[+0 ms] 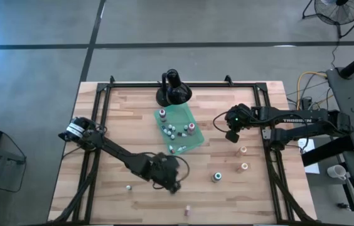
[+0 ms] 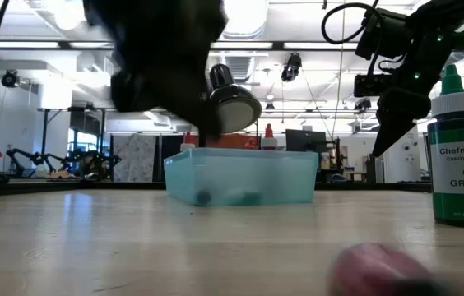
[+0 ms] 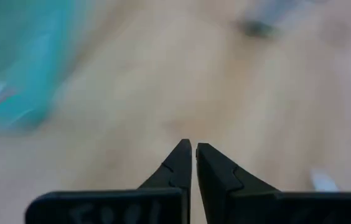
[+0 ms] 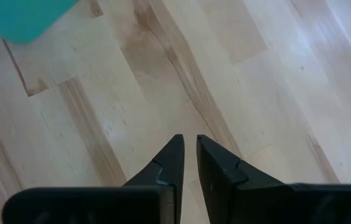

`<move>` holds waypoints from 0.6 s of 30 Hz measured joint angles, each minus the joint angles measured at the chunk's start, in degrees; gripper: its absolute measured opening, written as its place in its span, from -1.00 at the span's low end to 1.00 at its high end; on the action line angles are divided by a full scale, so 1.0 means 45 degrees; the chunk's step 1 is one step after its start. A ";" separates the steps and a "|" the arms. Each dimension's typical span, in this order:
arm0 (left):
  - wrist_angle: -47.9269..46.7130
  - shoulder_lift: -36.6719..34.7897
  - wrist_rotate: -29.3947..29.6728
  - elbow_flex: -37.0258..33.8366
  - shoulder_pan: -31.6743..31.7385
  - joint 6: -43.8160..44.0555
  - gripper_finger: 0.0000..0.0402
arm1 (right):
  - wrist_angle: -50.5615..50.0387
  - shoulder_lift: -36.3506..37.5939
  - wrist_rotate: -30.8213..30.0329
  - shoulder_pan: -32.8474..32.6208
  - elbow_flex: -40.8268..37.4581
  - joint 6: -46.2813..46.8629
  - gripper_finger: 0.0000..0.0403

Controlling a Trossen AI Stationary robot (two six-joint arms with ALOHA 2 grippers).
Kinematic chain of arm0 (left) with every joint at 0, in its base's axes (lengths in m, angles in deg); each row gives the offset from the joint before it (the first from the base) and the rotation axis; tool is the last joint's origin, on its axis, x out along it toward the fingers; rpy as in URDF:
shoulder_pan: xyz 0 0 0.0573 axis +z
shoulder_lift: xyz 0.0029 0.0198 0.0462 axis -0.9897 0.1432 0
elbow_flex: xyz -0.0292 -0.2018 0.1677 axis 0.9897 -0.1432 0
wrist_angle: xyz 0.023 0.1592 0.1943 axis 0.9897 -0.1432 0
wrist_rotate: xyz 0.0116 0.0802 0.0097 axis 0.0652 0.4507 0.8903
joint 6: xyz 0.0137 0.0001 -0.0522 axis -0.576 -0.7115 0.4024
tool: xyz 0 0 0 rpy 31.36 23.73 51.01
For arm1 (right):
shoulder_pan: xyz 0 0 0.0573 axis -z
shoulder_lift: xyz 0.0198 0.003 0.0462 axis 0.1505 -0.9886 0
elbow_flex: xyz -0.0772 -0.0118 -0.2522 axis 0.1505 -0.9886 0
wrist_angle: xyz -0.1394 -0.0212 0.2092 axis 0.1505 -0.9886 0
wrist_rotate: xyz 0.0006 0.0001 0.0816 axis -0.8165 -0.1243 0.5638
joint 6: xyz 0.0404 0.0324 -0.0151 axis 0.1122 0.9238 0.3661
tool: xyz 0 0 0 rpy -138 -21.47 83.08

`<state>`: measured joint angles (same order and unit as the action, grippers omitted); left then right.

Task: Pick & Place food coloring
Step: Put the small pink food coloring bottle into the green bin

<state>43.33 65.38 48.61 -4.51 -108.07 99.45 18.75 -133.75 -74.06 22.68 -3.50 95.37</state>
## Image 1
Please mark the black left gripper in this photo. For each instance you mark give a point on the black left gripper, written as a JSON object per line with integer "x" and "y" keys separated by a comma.
{"x": 164, "y": 171}

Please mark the grey side desk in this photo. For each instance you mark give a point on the grey side desk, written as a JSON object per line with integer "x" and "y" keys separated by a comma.
{"x": 349, "y": 103}

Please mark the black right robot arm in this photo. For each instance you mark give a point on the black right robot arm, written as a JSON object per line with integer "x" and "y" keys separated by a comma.
{"x": 290, "y": 119}

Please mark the small pink dropper bottle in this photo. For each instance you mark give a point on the small pink dropper bottle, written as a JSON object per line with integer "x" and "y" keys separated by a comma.
{"x": 187, "y": 211}

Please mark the small dark red dropper bottle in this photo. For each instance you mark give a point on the small dark red dropper bottle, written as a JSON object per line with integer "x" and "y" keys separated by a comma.
{"x": 171, "y": 149}

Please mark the large red food colouring bottle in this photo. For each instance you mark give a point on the large red food colouring bottle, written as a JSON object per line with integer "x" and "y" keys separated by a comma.
{"x": 162, "y": 113}

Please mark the white mug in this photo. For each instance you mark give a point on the white mug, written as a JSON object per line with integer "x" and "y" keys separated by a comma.
{"x": 336, "y": 171}

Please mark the small black clip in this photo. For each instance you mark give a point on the small black clip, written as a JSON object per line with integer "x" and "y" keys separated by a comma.
{"x": 341, "y": 206}

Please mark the white paper sheet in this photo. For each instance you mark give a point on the white paper sheet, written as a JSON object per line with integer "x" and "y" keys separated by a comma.
{"x": 308, "y": 145}

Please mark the large orange-yellow food colouring bottle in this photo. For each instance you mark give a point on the large orange-yellow food colouring bottle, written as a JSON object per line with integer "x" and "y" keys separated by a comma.
{"x": 243, "y": 166}

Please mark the large green food colouring bottle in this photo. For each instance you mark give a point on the large green food colouring bottle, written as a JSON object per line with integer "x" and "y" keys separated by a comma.
{"x": 216, "y": 176}

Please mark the black desk leg bar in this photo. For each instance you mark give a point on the black desk leg bar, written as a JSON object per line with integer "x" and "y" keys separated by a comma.
{"x": 327, "y": 152}

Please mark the black round lamp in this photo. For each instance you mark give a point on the black round lamp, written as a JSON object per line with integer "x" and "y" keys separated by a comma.
{"x": 177, "y": 94}

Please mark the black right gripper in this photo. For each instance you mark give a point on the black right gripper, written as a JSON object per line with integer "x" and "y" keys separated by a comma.
{"x": 239, "y": 117}

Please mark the large yellow food colouring bottle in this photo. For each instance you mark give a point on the large yellow food colouring bottle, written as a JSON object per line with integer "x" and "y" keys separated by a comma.
{"x": 242, "y": 150}

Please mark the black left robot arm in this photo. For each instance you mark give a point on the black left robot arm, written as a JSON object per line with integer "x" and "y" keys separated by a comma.
{"x": 117, "y": 153}

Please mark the black floor fan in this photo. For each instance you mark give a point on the black floor fan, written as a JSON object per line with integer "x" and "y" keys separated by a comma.
{"x": 341, "y": 14}

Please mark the grey metal bracket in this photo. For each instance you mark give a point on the grey metal bracket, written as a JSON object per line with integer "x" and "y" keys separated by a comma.
{"x": 266, "y": 134}

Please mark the teal translucent plastic bin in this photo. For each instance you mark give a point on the teal translucent plastic bin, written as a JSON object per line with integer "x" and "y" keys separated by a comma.
{"x": 180, "y": 116}

